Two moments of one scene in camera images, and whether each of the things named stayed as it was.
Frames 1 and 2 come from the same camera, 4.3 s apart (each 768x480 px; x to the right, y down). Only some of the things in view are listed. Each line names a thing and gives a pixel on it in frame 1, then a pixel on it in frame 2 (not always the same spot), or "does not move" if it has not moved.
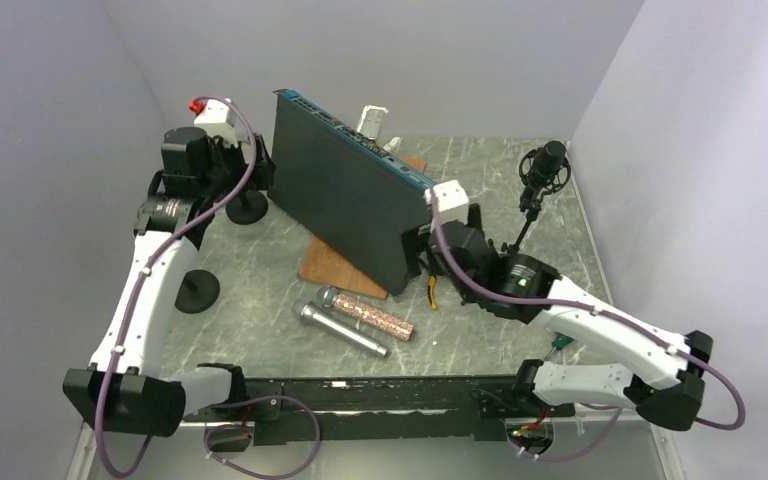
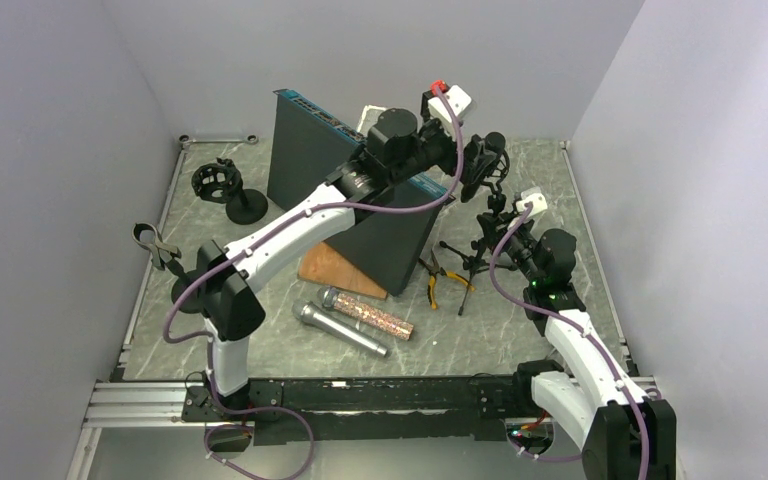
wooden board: (323, 265) does not move
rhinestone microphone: (366, 313) does not move
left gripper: (260, 177) -> (449, 167)
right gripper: (416, 240) -> (497, 226)
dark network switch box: (356, 199) does not move
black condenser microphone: (549, 160) -> (492, 146)
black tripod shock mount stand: (536, 186) -> (496, 205)
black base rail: (466, 410) does not move
